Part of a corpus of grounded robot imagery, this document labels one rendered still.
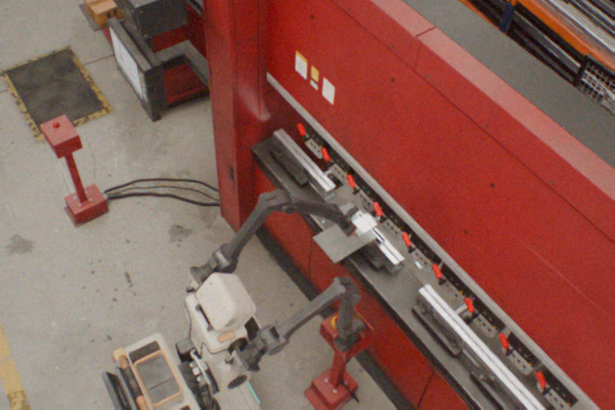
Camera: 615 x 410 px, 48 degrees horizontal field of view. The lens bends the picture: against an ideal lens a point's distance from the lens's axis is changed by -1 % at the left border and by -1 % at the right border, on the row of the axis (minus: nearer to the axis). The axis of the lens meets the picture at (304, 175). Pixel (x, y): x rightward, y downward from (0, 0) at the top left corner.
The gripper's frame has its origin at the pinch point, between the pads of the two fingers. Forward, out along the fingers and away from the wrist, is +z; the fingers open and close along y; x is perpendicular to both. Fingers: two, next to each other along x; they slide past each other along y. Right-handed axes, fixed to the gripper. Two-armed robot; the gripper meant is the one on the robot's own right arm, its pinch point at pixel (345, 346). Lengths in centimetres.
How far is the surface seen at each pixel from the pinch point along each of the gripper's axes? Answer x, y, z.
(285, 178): 92, 33, -7
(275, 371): 32, -29, 68
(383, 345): -5.0, 20.3, 27.9
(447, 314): -24, 43, -19
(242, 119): 122, 31, -32
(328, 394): 0, -15, 58
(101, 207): 193, -54, 62
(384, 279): 11.1, 34.7, -9.9
